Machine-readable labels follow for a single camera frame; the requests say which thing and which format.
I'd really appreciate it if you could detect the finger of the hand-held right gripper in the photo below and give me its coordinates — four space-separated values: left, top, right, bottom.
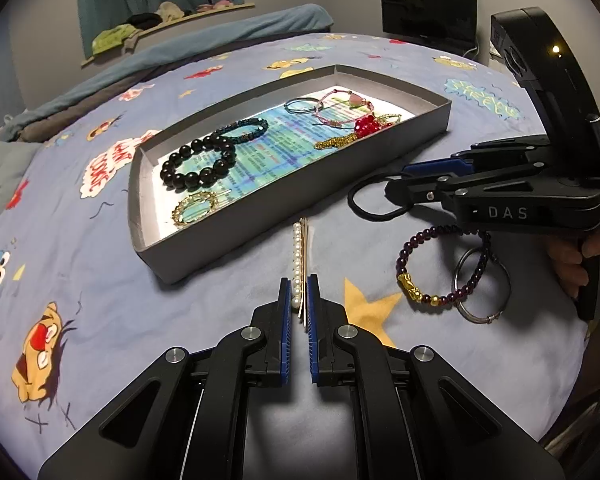
384 166 536 212
402 136 553 178

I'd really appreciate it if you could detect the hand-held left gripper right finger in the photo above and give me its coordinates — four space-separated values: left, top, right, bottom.
306 274 566 480

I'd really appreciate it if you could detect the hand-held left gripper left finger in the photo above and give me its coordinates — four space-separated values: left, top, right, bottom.
37 276 293 480

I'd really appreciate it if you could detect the black hair tie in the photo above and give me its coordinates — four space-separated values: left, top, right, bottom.
347 169 416 222

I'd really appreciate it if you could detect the purple bead bracelet gold charm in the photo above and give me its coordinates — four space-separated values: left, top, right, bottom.
396 224 493 308

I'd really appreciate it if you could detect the gold pearl hairpin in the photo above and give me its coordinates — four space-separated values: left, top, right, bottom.
291 217 312 331

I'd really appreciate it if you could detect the gold chain red bead bracelet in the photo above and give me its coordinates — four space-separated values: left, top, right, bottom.
314 114 401 151

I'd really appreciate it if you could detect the pink cord bracelet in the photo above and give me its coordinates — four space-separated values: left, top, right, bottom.
314 87 376 126

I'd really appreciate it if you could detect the grey cardboard box tray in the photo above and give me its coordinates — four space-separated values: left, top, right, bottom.
127 64 452 285

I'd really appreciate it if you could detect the silver hoop ring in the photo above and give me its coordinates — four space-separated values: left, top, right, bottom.
452 245 511 323

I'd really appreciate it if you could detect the thin grey cord bracelet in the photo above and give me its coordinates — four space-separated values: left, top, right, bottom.
285 96 323 115

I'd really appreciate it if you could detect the round gold hair clip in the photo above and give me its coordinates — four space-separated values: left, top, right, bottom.
171 189 231 229

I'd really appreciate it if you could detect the dark blue beaded bracelet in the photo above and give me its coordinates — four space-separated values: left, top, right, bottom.
212 117 270 147

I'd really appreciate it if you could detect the large black bead bracelet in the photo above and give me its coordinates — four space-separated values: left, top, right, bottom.
160 134 237 192

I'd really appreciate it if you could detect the person's right hand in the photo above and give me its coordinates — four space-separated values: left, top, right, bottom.
547 222 600 303

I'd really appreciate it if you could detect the blue green printed paper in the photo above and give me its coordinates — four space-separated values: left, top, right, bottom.
150 86 416 238

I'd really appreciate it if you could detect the black monitor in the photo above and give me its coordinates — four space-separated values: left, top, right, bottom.
379 0 479 51

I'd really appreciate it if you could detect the teal folded blanket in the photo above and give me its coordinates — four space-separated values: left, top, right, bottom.
2 4 333 126

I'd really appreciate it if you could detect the beige cloth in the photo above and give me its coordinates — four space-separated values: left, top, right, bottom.
155 1 186 23

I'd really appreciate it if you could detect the grey folded blanket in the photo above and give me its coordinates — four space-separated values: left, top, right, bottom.
0 72 161 143

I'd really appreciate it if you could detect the black cloth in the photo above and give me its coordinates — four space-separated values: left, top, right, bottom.
125 11 163 31

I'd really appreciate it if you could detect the grey blue pillow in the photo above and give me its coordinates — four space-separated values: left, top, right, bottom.
0 140 43 233

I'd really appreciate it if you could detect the green cloth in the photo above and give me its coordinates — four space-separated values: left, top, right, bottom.
91 24 136 56

